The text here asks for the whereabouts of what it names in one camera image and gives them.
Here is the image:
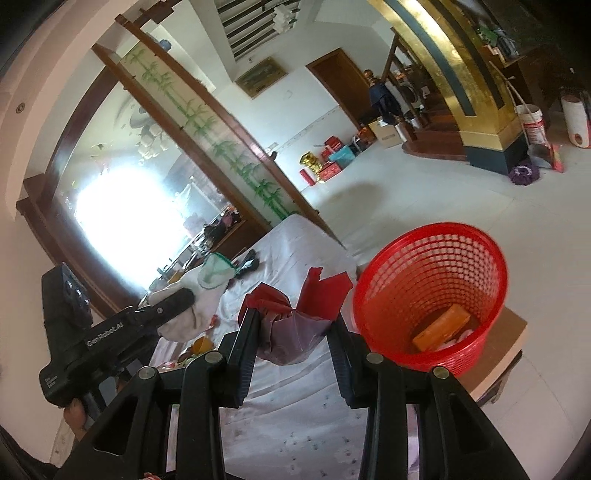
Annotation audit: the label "orange medicine box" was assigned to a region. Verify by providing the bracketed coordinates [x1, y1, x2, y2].
[413, 304, 471, 352]

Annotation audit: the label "yellow cardboard box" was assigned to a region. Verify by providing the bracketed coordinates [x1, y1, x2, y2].
[190, 336, 214, 356]

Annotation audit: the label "red maroon foil bag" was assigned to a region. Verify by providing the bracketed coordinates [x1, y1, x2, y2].
[238, 267, 353, 366]

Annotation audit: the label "left hand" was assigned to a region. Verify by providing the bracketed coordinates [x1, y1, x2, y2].
[63, 398, 87, 441]

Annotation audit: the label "cardboard stool under basket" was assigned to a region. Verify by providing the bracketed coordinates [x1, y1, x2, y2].
[459, 307, 528, 407]

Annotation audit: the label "red plastic basket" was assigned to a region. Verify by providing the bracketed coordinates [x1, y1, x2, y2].
[353, 222, 508, 376]

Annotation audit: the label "black stapler gun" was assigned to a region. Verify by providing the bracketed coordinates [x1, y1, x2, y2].
[235, 249, 260, 279]

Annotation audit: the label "purple mop head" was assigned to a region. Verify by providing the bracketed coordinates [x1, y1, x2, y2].
[509, 162, 540, 186]

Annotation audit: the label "red gift boxes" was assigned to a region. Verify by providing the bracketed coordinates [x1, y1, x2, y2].
[300, 136, 344, 185]

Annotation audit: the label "teal gift bag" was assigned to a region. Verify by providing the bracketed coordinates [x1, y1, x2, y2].
[329, 146, 356, 169]

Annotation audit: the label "cardboard box on floor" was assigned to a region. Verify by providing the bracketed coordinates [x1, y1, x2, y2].
[369, 119, 404, 149]

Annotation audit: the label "framed painting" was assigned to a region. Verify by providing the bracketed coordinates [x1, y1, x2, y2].
[235, 57, 287, 99]

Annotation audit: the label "white bucket with label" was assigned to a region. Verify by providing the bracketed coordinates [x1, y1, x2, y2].
[515, 104, 550, 147]

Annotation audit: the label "wooden stair railing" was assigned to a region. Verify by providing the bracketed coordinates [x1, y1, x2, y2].
[363, 27, 451, 141]

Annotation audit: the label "wooden door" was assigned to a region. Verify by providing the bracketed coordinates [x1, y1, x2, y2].
[307, 48, 375, 129]

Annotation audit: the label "dark jacket on post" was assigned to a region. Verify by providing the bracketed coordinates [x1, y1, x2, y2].
[369, 82, 402, 125]

